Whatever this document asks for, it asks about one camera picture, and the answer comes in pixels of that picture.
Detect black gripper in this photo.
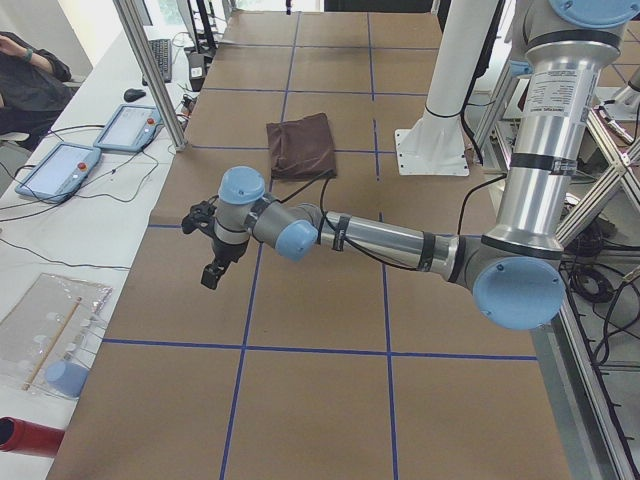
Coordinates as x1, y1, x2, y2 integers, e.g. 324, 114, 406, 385
200, 235, 249, 289

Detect dark brown t-shirt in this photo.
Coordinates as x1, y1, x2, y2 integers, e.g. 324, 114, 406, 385
266, 112, 337, 180

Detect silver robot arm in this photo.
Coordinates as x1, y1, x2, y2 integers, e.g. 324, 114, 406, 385
182, 1, 639, 330

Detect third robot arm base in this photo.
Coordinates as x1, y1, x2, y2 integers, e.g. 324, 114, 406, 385
595, 69, 639, 122

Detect person in dark clothes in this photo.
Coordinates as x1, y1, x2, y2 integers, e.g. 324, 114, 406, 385
0, 32, 75, 151

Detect clear plastic bag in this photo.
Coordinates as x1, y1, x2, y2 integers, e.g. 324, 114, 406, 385
1, 274, 112, 399

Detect far teach pendant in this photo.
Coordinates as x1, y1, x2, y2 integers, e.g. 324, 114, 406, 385
94, 104, 161, 153

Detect teach pendant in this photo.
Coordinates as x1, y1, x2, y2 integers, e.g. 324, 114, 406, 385
15, 142, 101, 203
94, 104, 161, 153

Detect blue plastic cup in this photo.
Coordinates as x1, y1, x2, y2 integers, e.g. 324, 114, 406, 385
45, 360, 89, 398

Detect near teach pendant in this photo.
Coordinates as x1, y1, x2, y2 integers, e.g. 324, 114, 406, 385
15, 142, 101, 203

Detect black computer mouse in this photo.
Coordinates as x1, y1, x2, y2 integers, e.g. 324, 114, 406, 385
123, 88, 146, 103

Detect black keyboard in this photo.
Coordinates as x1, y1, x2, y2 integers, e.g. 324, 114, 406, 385
148, 39, 173, 83

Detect red cylinder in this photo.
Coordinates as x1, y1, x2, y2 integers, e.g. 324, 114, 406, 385
1, 417, 65, 458

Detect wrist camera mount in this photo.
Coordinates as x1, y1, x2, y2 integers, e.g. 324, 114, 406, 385
181, 200, 217, 238

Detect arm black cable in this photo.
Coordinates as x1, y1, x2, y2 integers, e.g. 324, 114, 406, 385
279, 169, 509, 274

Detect aluminium frame post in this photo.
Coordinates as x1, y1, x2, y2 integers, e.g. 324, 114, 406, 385
113, 0, 187, 152

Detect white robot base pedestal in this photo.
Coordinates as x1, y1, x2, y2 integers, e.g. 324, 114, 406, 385
395, 0, 502, 177

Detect aluminium frame rack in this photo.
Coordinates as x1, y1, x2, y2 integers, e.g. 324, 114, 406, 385
479, 49, 640, 480

